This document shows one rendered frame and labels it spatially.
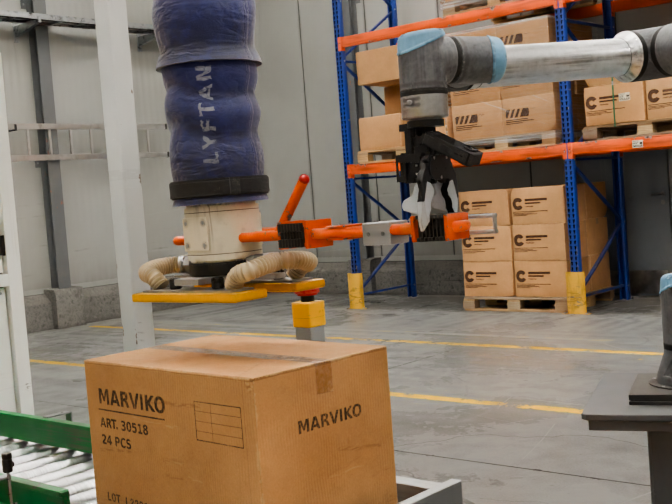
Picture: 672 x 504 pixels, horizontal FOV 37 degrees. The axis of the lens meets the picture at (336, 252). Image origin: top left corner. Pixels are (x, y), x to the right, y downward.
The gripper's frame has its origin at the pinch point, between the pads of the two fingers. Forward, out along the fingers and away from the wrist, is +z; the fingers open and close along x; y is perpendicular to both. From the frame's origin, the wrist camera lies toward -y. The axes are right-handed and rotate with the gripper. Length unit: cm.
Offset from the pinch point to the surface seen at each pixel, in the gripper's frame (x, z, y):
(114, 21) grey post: -158, -101, 305
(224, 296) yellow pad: 15.7, 12.6, 45.1
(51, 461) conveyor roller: -12, 69, 161
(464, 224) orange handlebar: 1.2, 0.0, -6.2
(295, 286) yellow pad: -3.4, 12.6, 42.8
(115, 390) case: 22, 34, 77
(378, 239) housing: 3.7, 2.2, 12.5
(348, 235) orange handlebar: 3.6, 1.3, 20.2
